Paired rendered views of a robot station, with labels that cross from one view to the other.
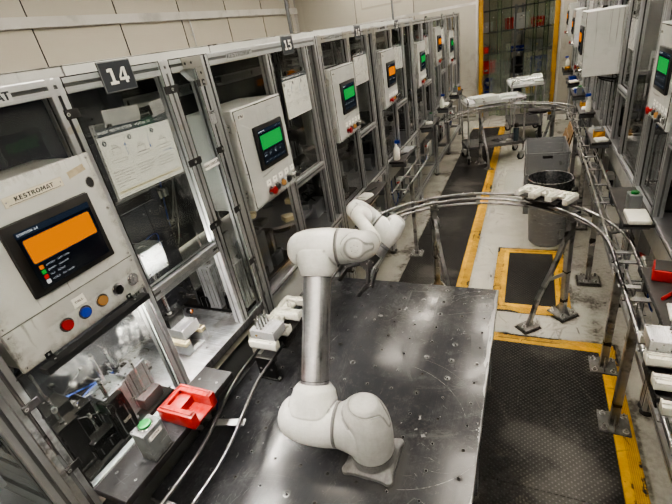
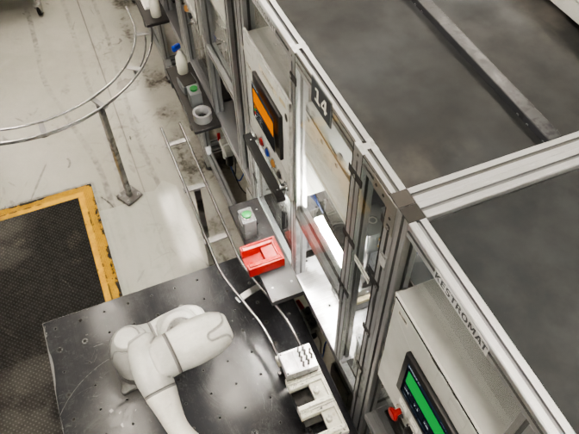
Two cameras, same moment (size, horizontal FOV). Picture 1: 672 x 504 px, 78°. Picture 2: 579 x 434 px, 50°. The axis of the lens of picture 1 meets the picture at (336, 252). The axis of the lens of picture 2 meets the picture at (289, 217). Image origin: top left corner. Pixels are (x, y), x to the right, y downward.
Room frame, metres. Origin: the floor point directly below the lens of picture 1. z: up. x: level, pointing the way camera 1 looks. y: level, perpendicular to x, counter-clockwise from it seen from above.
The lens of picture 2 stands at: (2.17, -0.41, 3.10)
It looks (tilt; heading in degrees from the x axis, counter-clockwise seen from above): 52 degrees down; 131
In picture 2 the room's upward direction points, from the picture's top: 1 degrees counter-clockwise
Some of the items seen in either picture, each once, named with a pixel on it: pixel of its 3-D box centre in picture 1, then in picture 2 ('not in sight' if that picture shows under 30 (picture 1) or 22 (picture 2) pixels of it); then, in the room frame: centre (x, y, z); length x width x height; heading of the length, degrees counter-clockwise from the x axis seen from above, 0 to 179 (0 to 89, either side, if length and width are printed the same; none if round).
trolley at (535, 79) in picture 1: (525, 105); not in sight; (7.06, -3.56, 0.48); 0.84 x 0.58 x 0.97; 161
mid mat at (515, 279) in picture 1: (530, 277); not in sight; (2.83, -1.54, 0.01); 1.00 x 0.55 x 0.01; 153
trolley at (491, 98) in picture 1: (493, 125); not in sight; (6.11, -2.62, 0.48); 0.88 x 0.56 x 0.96; 81
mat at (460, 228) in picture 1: (470, 178); not in sight; (5.37, -2.00, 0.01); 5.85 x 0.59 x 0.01; 153
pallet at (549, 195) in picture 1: (545, 197); not in sight; (2.52, -1.44, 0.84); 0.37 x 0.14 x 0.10; 31
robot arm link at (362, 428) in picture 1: (365, 424); (133, 349); (0.97, 0.01, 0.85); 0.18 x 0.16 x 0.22; 70
